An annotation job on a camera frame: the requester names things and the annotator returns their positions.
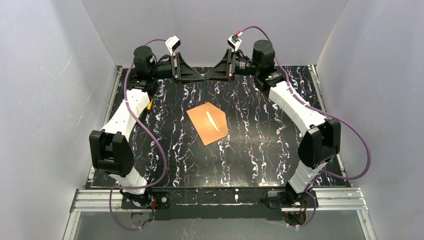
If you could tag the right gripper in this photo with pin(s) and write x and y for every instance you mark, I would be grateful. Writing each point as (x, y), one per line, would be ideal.
(230, 64)

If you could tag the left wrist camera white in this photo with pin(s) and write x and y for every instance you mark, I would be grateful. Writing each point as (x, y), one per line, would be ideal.
(172, 43)

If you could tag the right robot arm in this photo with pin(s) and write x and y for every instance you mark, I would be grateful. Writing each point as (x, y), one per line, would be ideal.
(320, 141)

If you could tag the orange brown envelope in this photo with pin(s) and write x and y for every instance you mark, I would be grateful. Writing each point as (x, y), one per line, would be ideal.
(203, 127)

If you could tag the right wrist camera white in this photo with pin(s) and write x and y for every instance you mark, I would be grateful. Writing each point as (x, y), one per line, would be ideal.
(234, 40)

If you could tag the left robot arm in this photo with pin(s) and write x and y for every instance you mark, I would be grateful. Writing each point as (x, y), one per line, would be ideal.
(110, 150)

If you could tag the aluminium rail frame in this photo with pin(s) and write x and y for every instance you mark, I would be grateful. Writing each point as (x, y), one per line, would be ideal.
(219, 213)

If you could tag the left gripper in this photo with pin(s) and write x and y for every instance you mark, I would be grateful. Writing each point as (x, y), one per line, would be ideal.
(177, 66)

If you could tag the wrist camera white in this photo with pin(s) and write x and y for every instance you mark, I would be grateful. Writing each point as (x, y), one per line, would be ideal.
(172, 43)
(234, 40)

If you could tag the beige letter paper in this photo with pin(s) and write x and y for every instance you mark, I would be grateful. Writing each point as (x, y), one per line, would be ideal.
(211, 120)

